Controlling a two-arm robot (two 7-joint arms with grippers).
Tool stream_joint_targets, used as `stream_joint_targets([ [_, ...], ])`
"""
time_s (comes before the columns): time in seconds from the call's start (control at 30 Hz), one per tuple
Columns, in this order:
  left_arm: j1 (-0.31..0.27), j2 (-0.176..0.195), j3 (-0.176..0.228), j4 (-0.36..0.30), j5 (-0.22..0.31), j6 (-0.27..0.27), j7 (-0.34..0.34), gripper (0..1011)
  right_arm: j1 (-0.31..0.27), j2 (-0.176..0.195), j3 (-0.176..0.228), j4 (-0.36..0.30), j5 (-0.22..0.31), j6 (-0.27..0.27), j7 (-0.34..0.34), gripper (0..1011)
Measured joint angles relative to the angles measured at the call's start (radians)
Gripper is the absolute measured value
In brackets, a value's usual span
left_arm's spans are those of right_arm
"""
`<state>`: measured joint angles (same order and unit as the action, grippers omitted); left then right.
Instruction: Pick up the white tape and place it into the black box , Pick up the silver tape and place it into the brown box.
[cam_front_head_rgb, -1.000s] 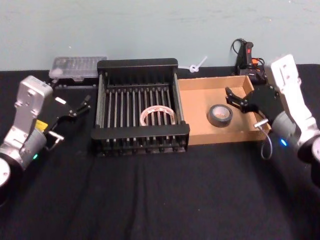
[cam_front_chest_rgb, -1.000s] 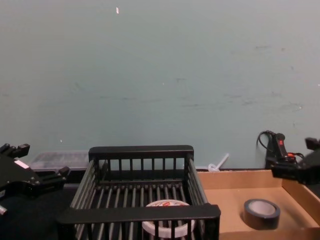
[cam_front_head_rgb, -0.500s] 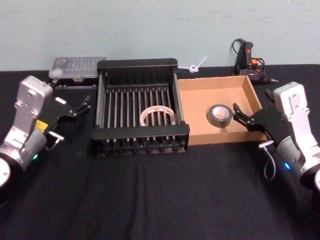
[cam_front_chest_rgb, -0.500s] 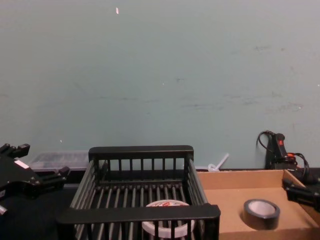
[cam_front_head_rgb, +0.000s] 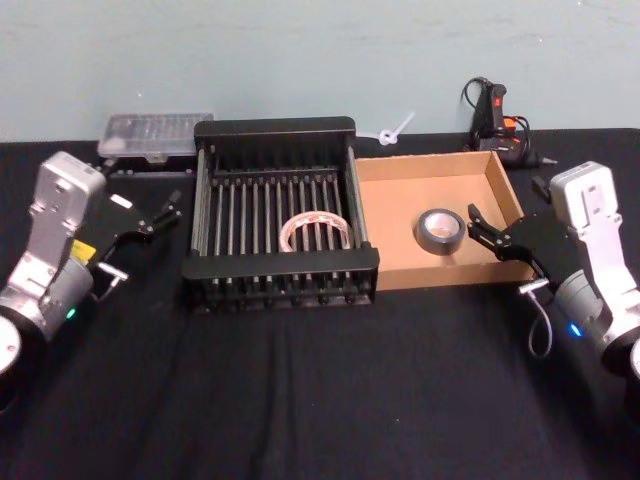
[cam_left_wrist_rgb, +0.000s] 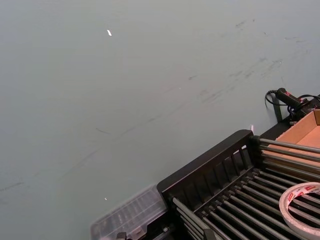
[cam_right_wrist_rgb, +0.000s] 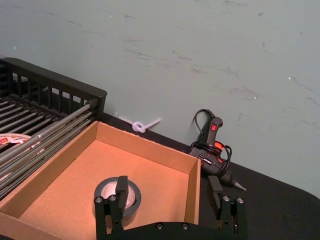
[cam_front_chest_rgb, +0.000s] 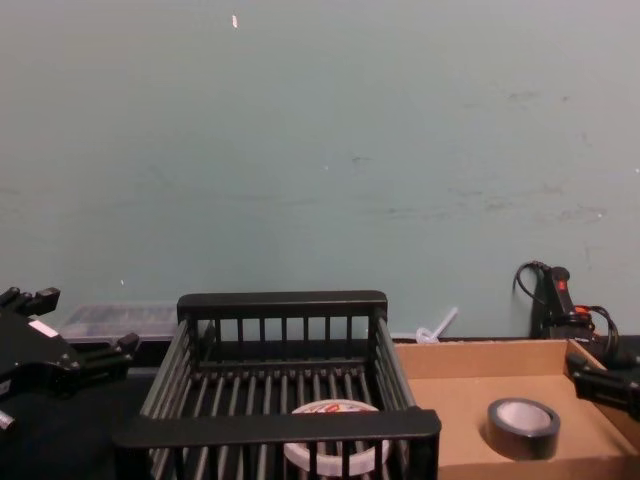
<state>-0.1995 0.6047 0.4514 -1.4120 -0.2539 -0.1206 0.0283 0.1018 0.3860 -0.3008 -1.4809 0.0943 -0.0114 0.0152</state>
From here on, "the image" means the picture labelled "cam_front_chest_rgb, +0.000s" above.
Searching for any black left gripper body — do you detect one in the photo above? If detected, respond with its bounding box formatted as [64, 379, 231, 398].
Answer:
[0, 310, 84, 402]

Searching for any silver tape roll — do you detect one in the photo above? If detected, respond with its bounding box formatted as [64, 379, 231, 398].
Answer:
[486, 397, 562, 462]

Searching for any shallow brown cardboard tray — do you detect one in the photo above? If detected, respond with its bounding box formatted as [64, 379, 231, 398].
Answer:
[393, 338, 640, 480]

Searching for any small white plastic piece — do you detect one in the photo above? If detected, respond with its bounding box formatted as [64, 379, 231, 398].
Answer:
[416, 306, 459, 346]

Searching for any black rack with steel bars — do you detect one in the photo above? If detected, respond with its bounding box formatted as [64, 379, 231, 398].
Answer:
[112, 290, 443, 480]

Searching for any white tape roll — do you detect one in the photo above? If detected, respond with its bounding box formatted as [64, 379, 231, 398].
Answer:
[282, 399, 394, 476]

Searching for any plain pale wall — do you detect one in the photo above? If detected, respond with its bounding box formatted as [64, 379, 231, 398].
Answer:
[0, 0, 640, 341]

